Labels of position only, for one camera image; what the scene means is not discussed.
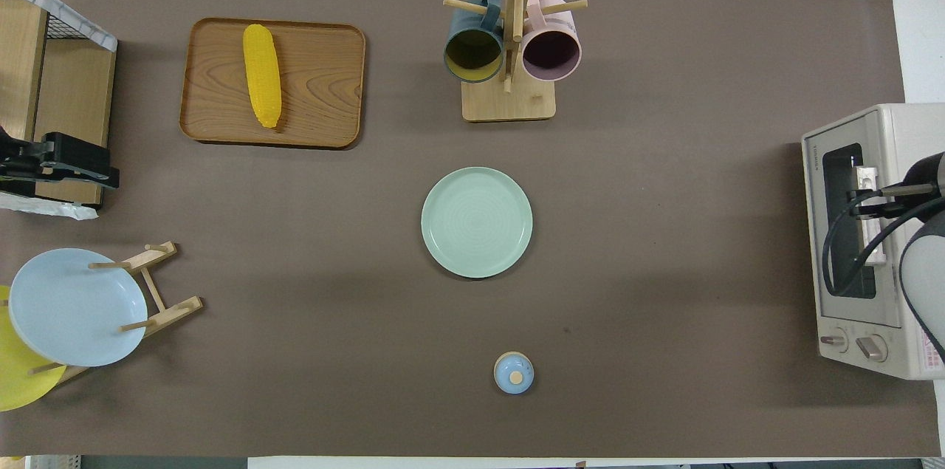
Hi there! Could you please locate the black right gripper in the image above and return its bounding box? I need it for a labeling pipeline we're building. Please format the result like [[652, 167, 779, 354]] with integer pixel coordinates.
[[849, 153, 945, 222]]

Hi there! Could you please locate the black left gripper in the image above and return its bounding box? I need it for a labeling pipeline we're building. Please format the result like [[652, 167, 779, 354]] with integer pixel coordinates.
[[0, 128, 120, 195]]

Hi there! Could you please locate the glass oven door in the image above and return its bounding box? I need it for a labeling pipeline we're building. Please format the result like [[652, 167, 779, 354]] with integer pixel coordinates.
[[803, 109, 903, 329]]

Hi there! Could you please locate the yellow corn cob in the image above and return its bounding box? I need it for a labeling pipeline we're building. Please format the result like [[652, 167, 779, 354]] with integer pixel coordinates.
[[243, 24, 283, 129]]

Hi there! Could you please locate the mint green plate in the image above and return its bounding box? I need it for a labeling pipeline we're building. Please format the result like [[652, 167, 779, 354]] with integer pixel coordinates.
[[421, 166, 534, 280]]

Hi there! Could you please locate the cream toaster oven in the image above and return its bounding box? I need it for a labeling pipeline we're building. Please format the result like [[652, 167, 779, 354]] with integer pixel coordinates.
[[801, 103, 945, 381]]

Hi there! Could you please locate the light blue plate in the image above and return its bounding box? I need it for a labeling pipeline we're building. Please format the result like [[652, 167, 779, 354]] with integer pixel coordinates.
[[8, 247, 149, 368]]

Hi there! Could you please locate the wooden plate rack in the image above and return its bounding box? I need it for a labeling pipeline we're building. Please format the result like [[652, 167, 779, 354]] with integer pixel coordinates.
[[30, 241, 205, 387]]

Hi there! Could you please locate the yellow plate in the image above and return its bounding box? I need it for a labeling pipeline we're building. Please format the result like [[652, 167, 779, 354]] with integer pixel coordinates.
[[0, 284, 67, 412]]

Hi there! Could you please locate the brown table mat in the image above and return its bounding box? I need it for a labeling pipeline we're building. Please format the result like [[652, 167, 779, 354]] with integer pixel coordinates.
[[0, 0, 942, 459]]

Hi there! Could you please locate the brown wooden tray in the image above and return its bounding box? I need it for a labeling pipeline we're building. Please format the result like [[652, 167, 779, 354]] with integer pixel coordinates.
[[179, 17, 367, 151]]

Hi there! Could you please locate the pink mug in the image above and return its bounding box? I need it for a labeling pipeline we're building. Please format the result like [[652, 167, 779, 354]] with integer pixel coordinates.
[[521, 0, 583, 83]]

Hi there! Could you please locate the wooden mug tree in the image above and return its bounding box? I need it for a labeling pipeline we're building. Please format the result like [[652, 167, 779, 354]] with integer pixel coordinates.
[[443, 0, 589, 123]]

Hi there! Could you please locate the dark blue mug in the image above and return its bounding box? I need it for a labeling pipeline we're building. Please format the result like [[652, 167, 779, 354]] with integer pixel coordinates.
[[443, 0, 506, 84]]

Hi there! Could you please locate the blue jar with wooden knob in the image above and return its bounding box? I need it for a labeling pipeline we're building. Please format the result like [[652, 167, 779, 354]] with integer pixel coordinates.
[[493, 352, 535, 395]]

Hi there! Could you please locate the wire basket wooden shelf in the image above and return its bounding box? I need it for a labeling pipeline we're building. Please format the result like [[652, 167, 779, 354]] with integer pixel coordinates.
[[0, 0, 119, 221]]

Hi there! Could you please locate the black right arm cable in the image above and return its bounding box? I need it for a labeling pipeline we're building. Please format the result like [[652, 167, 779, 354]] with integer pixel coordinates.
[[822, 188, 945, 300]]

